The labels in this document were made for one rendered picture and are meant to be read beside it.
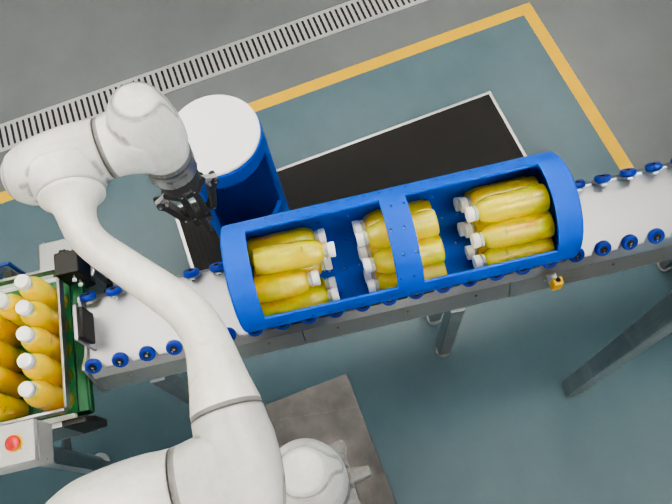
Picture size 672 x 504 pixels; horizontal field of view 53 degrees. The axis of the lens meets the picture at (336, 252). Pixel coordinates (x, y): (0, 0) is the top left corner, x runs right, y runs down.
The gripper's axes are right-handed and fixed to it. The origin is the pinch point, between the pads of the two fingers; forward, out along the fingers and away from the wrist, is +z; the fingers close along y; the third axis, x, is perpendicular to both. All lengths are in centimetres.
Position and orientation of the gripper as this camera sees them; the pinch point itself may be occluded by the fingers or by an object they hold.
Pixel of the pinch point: (203, 220)
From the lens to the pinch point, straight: 141.9
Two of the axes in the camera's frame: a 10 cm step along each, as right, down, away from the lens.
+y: 8.9, -4.4, 1.1
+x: -4.5, -8.1, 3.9
